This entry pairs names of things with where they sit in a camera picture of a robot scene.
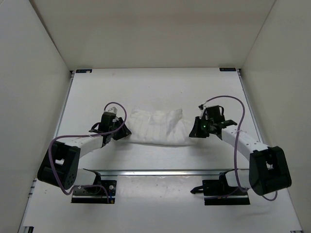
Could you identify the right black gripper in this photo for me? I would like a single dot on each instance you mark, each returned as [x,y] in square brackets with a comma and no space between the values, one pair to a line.
[195,132]

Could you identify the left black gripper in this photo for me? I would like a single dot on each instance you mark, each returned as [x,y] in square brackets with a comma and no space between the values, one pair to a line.
[124,132]

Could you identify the white pleated skirt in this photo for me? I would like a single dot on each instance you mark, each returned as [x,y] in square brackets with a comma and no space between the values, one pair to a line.
[159,128]

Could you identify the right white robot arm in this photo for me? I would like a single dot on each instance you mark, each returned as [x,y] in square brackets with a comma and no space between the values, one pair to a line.
[268,169]

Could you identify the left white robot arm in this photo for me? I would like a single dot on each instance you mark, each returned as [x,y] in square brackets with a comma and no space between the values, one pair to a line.
[60,164]

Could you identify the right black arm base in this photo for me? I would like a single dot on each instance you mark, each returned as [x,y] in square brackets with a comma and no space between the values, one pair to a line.
[217,192]

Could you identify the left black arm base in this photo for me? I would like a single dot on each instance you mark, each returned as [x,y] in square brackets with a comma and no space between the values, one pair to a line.
[97,189]

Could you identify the right blue table label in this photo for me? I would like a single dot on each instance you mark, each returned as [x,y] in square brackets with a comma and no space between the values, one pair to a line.
[227,69]

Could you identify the blue table label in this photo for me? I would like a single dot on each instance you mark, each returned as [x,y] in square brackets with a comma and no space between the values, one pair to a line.
[227,69]
[83,71]

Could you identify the left blue table label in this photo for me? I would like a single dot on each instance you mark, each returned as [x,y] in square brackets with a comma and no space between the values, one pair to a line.
[83,71]

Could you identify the aluminium table rail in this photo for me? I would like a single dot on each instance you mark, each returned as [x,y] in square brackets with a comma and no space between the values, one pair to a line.
[164,172]

